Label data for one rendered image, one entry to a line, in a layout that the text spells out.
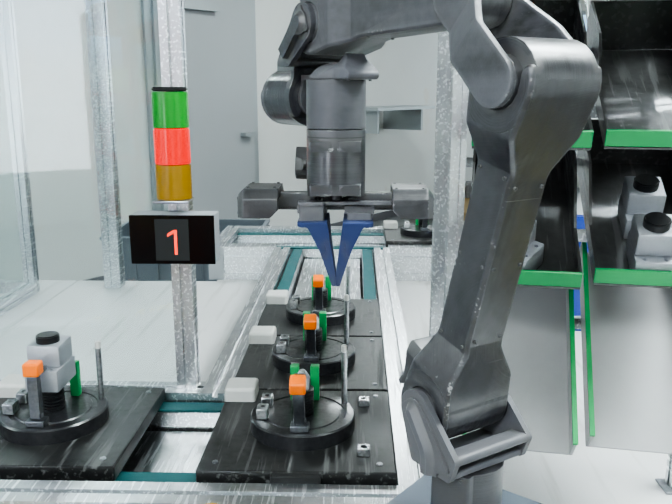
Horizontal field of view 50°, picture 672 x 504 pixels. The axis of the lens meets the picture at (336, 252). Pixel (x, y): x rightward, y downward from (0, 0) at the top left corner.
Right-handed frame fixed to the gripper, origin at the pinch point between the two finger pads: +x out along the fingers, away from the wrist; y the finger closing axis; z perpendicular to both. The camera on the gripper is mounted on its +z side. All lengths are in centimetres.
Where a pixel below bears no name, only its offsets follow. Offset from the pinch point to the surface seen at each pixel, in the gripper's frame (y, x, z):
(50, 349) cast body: 37.9, 17.4, 18.0
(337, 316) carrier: 2, 27, 62
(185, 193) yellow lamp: 22.1, -1.5, 30.1
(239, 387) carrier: 14.8, 26.4, 27.3
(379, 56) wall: -25, -49, 716
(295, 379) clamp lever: 5.2, 18.4, 11.3
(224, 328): 29, 39, 92
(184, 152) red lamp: 22.0, -7.3, 30.2
